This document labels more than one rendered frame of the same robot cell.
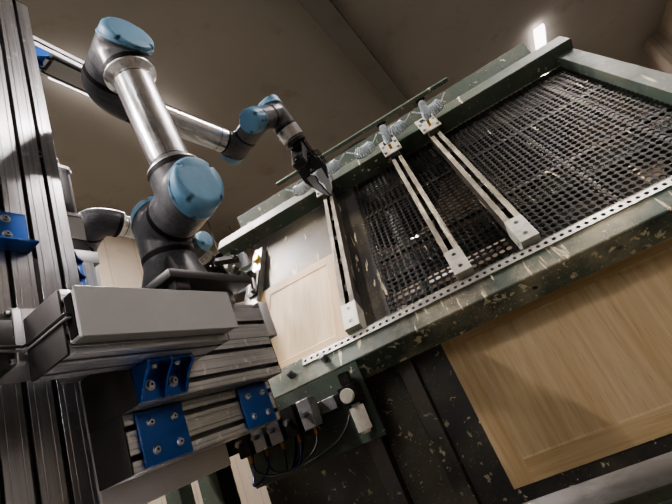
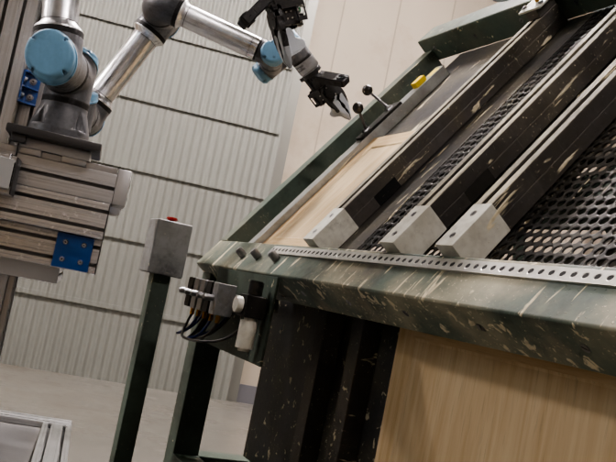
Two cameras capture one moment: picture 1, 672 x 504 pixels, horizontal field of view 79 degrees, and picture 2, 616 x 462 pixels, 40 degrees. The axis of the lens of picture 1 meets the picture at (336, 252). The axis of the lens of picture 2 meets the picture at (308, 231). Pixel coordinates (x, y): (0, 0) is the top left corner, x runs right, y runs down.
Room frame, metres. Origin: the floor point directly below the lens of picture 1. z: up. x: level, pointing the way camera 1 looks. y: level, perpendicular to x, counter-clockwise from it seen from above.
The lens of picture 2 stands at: (0.06, -1.72, 0.78)
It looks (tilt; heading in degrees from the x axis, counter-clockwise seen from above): 4 degrees up; 53
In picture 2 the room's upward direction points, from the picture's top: 11 degrees clockwise
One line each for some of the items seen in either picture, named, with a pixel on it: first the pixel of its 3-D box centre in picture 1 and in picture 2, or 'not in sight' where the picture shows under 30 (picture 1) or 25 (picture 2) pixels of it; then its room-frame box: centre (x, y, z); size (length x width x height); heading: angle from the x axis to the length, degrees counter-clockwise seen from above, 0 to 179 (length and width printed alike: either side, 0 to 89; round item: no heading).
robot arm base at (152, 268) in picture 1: (174, 276); (61, 119); (0.82, 0.35, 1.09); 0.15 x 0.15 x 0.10
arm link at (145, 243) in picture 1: (163, 230); (71, 74); (0.81, 0.35, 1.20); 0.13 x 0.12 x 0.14; 53
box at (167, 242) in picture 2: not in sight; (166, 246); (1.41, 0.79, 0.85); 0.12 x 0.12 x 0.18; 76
